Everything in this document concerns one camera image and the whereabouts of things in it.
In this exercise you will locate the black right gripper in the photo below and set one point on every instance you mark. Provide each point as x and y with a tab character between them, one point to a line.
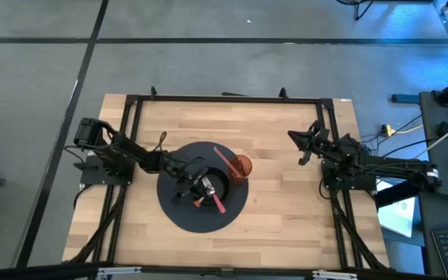
319	144

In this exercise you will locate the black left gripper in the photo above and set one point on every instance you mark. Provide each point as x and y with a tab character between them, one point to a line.
185	177

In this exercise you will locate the black bowl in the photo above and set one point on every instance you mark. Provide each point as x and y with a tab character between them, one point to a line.
221	184

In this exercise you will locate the pink drinking straw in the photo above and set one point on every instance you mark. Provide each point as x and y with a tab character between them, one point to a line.
224	157

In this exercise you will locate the orange faceted plastic tumbler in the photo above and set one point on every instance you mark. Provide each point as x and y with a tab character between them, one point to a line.
243	171

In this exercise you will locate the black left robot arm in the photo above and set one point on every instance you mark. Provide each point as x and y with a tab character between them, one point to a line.
130	149

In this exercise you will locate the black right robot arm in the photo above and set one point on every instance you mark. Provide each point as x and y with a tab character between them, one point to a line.
399	169

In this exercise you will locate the round black woven placemat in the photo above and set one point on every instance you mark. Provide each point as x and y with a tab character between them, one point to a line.
204	219

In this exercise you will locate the yellow power plug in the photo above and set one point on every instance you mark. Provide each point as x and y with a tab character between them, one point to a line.
386	130

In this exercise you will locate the black diagonal beam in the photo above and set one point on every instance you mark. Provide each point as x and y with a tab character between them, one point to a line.
393	196

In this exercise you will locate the blue floor bar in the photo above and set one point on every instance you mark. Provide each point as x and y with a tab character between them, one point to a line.
404	99

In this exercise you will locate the white sheet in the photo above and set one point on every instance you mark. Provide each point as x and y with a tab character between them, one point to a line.
397	219

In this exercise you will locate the dark grey side desk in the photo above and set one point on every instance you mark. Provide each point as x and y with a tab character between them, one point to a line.
442	155

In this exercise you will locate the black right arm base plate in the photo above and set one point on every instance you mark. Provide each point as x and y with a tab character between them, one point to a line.
368	186

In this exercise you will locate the black aluminium table frame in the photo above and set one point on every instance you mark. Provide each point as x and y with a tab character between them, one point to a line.
228	99

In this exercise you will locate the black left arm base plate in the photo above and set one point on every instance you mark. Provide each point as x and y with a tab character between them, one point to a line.
92	177

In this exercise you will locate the silver metal bracket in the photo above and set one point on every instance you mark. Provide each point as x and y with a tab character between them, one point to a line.
119	270
334	275

